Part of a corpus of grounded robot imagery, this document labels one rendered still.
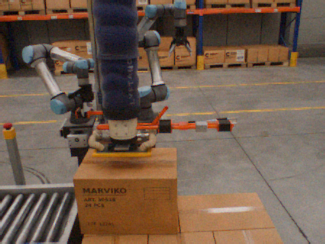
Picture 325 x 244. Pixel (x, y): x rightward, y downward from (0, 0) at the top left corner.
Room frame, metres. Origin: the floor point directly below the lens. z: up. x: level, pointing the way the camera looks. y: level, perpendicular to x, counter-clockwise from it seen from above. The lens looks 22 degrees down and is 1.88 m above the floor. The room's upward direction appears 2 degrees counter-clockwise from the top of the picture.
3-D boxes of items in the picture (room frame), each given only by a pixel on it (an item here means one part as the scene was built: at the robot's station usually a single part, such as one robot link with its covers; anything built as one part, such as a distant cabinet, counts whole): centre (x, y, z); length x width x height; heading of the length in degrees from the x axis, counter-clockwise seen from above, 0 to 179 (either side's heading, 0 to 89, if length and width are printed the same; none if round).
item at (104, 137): (1.77, 0.24, 1.12); 0.34 x 0.25 x 0.06; 89
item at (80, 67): (2.04, 0.51, 1.48); 0.09 x 0.08 x 0.11; 55
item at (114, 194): (1.77, 0.22, 0.74); 0.60 x 0.40 x 0.40; 88
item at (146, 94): (2.32, 0.13, 1.20); 0.13 x 0.12 x 0.14; 120
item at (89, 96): (2.04, 0.50, 1.32); 0.09 x 0.08 x 0.12; 89
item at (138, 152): (1.68, 0.24, 1.08); 0.34 x 0.10 x 0.05; 89
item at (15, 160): (2.25, 1.18, 0.50); 0.07 x 0.07 x 1.00; 2
